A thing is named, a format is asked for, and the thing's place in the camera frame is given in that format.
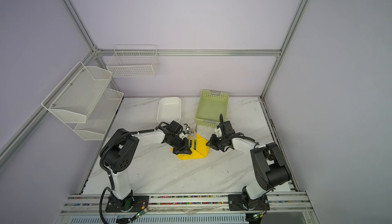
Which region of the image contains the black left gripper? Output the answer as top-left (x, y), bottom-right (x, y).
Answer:
top-left (167, 135), bottom-right (192, 155)

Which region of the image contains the fork with green handle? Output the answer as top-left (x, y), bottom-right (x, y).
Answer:
top-left (189, 129), bottom-right (195, 149)

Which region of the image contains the yellow paper napkin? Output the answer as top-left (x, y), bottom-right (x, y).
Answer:
top-left (177, 134), bottom-right (210, 160)

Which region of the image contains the spoon with green handle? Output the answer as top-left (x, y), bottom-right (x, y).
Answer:
top-left (182, 126), bottom-right (193, 138)

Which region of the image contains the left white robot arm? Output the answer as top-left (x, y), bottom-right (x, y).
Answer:
top-left (99, 120), bottom-right (192, 212)

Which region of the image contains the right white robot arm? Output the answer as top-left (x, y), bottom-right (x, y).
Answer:
top-left (206, 121), bottom-right (292, 211)

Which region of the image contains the white plastic cutlery tub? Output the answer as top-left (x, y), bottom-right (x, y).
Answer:
top-left (157, 97), bottom-right (182, 123)

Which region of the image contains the light green perforated basket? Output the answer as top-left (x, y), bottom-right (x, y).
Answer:
top-left (195, 90), bottom-right (229, 128)

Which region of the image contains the lower white mesh shelf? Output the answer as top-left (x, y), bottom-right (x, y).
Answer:
top-left (73, 89), bottom-right (124, 141)

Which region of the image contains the white mesh shelf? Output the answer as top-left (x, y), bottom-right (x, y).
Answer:
top-left (73, 89), bottom-right (124, 141)
top-left (41, 62), bottom-right (112, 123)

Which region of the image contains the upper white mesh shelf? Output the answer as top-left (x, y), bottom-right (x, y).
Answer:
top-left (41, 62), bottom-right (112, 123)

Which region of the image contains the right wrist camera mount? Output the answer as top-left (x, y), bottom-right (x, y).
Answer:
top-left (214, 127), bottom-right (222, 138)

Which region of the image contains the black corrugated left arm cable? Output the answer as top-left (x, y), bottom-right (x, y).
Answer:
top-left (98, 121), bottom-right (169, 224)

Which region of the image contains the white wire wall basket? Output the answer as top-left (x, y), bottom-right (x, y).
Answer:
top-left (106, 45), bottom-right (159, 78)

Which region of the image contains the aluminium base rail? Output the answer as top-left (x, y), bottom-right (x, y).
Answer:
top-left (56, 192), bottom-right (319, 224)

